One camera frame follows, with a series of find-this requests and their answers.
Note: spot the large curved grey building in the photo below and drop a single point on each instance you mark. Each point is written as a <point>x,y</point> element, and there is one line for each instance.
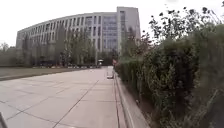
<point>107,30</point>

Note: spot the row of trees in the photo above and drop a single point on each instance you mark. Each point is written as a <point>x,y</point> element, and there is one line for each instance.
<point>78,50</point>

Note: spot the grey stone kerb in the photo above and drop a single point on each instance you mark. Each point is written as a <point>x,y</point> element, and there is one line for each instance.
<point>132,110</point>

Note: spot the grey concrete slab pavement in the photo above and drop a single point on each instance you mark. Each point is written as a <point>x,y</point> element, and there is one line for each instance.
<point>66,96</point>

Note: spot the tall green hedge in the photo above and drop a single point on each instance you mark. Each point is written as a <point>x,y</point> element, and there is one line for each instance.
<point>173,73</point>

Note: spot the stretch of grass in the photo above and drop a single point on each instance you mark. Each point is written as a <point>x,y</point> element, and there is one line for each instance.
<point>20,72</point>

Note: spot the group of trees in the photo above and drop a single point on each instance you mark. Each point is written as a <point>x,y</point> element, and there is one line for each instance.
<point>8,56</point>

